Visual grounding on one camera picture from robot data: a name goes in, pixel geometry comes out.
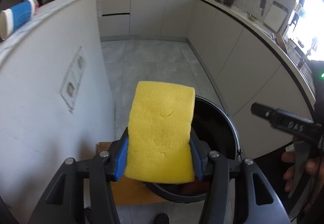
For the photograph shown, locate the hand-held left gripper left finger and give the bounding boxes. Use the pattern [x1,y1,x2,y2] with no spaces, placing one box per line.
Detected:
[28,128,129,224]

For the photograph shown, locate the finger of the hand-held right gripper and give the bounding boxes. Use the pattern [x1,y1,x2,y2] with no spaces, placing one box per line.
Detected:
[250,102,278,126]

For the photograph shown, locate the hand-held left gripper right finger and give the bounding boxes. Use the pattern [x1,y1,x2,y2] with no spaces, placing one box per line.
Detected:
[190,133,291,224]

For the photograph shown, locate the black bucket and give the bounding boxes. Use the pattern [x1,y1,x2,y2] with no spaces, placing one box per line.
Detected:
[144,96,240,202]

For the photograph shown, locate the yellow sponge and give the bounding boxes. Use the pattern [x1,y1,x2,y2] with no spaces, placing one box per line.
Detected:
[125,81,196,184]

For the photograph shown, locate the blue white red cup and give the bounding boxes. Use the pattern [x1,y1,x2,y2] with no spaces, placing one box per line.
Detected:
[0,0,39,39]

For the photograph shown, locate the person's right hand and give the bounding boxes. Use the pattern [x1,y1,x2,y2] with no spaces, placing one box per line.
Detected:
[282,149,324,193]

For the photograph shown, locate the wooden stool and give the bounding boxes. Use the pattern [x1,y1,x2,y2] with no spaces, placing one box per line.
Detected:
[96,142,162,206]

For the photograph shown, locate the black mesh shoe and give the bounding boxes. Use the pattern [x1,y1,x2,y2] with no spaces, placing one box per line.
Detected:
[153,212,171,224]
[83,207,95,224]

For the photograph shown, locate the steel sink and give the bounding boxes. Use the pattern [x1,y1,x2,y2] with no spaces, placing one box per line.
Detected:
[272,34,317,88]

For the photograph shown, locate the brown wooden board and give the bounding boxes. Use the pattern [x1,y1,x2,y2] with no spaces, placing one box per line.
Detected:
[275,33,289,52]

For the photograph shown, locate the steel faucet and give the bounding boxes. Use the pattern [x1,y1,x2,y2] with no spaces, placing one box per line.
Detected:
[299,37,318,67]

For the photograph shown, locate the island socket panel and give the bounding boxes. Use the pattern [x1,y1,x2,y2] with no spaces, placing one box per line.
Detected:
[59,45,86,113]

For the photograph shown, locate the white cutting board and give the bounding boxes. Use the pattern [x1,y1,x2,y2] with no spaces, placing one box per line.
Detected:
[263,1,289,33]

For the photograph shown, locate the window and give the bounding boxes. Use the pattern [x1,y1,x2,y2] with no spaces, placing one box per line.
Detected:
[286,0,324,62]

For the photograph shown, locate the grey lower cabinets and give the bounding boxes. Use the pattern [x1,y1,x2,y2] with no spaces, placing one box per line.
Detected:
[96,0,317,159]

